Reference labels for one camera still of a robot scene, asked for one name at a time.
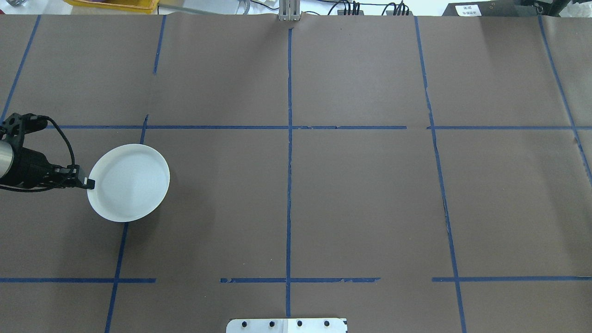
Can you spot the white round plate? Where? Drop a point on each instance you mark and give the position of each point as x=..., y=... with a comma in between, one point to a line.
x=129, y=182

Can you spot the yellow plastic bin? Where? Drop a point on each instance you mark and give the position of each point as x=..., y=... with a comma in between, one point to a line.
x=115, y=4

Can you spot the black box with white label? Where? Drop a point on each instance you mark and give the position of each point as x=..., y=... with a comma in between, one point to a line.
x=502, y=10

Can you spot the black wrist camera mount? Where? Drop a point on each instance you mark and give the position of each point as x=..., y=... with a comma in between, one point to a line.
x=21, y=125

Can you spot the white pedestal column with base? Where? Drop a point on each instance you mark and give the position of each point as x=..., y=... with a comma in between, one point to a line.
x=286, y=326

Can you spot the aluminium extrusion post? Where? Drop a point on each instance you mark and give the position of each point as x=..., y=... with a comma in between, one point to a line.
x=289, y=11

